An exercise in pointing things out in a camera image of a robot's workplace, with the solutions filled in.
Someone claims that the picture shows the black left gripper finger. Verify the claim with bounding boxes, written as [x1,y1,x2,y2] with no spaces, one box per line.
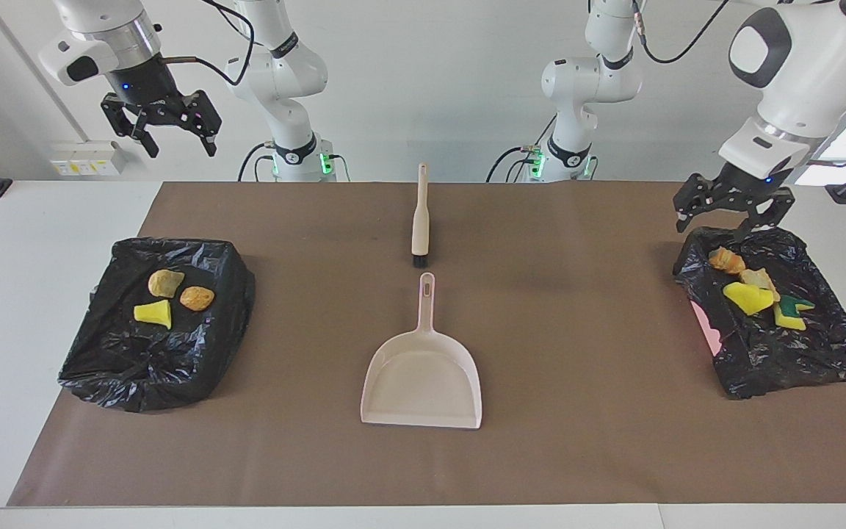
[733,187,797,243]
[672,173,725,234]

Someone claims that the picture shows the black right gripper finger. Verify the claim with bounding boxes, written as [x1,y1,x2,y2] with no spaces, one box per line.
[101,93,161,159]
[151,90,223,158]

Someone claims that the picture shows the pale trash piece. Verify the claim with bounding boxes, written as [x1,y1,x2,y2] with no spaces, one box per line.
[740,267,781,302]
[709,247,747,276]
[148,269,186,298]

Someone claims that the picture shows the yellow sponge chunk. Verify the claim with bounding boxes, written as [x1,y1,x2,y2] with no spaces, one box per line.
[722,282,776,317]

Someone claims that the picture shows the notched yellow sponge piece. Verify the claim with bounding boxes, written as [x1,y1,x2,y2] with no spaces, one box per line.
[773,295,817,332]

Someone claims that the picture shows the brown bread roll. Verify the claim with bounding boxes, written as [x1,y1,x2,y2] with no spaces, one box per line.
[179,286,215,312]

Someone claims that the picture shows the yellow sponge wedge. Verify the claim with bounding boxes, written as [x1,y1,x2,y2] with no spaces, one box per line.
[134,299,173,330]

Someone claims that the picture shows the beige hand brush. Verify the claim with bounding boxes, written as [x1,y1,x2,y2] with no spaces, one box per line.
[411,162,430,267]

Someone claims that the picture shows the beige plastic dustpan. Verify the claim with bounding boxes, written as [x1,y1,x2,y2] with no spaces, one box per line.
[361,272,483,431]

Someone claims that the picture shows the black-bagged pink bin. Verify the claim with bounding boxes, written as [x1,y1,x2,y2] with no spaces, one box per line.
[673,226,846,400]

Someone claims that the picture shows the black-bagged open bin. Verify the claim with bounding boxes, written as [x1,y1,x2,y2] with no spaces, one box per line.
[58,237,256,413]

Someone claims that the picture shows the brown table mat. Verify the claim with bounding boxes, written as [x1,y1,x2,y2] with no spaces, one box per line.
[7,181,846,508]

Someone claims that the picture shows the white wall socket box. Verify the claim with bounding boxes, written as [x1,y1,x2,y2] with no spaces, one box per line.
[48,140,129,177]

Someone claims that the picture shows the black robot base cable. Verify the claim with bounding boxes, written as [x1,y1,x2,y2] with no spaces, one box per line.
[238,142,277,182]
[487,143,541,182]

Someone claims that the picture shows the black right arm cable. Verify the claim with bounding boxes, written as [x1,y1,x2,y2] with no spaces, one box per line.
[162,0,256,87]

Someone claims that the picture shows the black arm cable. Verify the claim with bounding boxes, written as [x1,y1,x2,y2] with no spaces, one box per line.
[632,0,732,65]
[162,0,256,87]

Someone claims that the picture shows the white wall cable duct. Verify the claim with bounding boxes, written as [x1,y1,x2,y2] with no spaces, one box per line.
[0,0,90,144]

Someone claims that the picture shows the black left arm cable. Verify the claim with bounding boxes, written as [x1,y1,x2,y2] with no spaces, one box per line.
[632,0,732,65]

